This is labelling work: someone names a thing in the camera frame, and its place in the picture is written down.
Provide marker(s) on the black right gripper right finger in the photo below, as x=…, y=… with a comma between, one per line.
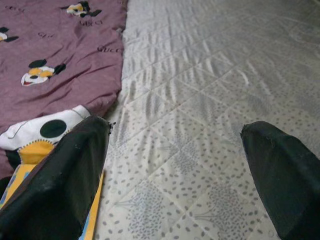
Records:
x=282, y=180

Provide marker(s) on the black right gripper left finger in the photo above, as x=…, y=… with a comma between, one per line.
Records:
x=55, y=180

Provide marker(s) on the yellow blue children's book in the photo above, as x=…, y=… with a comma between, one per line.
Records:
x=96, y=212

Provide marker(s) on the white yellow plush toy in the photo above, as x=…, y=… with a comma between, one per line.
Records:
x=30, y=130

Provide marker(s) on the pink cartoon print blanket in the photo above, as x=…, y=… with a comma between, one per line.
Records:
x=62, y=50

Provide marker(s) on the white quilted mattress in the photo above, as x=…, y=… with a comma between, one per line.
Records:
x=200, y=75

